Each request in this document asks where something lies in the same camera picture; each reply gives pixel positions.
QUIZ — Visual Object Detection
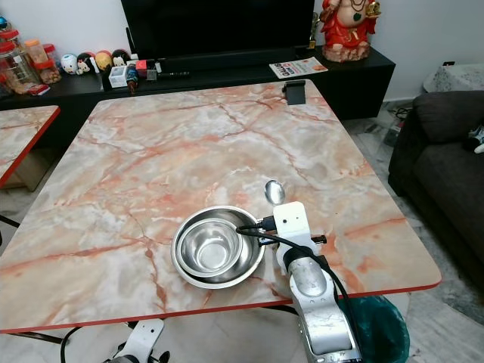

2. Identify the steel spoon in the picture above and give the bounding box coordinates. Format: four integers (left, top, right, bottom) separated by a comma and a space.
265, 179, 287, 209

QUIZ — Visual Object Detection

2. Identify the large steel bowl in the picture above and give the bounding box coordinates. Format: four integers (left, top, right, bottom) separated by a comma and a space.
171, 206, 265, 289

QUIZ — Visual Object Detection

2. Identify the small steel bowl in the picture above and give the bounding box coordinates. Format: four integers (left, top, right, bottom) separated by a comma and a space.
178, 219, 245, 278

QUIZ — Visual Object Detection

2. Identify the bin with green bag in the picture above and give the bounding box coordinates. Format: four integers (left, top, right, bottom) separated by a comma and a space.
342, 295, 412, 363

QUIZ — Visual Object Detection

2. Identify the floor power strip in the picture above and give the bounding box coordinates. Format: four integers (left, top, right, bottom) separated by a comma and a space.
382, 112, 417, 149

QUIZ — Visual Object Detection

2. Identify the dark grey sofa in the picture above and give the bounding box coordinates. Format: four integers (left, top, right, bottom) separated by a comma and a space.
388, 90, 484, 271

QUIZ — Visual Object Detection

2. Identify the black table clamp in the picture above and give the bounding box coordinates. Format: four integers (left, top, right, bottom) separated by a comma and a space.
284, 79, 309, 106

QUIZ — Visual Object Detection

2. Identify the black television console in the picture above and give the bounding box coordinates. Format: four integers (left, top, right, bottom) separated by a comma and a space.
0, 47, 396, 123

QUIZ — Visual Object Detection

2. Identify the marble pattern folding table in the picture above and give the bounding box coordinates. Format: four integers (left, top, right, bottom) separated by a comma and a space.
0, 104, 61, 228
0, 78, 443, 335

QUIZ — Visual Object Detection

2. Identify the orange white printed flyer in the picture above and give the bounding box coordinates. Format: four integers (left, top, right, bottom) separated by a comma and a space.
269, 57, 329, 79

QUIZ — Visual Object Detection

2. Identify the white and black toy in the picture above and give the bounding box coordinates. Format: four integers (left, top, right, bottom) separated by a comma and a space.
464, 124, 484, 155

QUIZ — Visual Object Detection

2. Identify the red laughing Buddha statue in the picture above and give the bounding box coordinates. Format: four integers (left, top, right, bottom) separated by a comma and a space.
319, 0, 382, 64

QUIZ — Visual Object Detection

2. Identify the white lace cloth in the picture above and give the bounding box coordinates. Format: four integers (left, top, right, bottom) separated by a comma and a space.
423, 64, 484, 94

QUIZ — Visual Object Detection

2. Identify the large clear red-lid jar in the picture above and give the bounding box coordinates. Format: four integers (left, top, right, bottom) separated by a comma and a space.
0, 42, 39, 94

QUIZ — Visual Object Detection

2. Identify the black flat television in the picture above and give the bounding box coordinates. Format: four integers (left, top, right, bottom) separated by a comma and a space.
121, 0, 316, 64

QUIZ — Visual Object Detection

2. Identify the red-lid jar of nuts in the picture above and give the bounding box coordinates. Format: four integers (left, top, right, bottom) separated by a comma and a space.
38, 57, 62, 85

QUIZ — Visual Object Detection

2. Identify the orange-lid snack jar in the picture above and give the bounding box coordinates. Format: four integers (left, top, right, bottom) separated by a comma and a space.
23, 38, 47, 65

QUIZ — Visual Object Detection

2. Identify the small white box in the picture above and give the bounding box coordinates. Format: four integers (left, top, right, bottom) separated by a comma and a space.
110, 67, 130, 90

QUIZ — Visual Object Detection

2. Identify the white cartoon figurine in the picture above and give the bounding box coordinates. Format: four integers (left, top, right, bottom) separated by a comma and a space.
60, 54, 79, 76

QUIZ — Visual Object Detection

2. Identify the black cartoon figurine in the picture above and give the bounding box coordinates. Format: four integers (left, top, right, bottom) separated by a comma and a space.
111, 49, 132, 69

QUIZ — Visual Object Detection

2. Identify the black and white figurine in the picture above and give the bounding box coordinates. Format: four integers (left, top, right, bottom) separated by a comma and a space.
76, 53, 95, 76

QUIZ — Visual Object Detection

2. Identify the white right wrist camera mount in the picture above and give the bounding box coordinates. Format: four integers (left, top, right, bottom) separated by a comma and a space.
272, 201, 315, 251

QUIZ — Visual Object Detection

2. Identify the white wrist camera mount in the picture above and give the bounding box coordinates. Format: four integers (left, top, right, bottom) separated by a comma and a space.
272, 201, 315, 251
126, 318, 166, 363

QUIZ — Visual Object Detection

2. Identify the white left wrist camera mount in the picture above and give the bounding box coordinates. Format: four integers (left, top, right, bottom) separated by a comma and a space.
126, 318, 166, 363

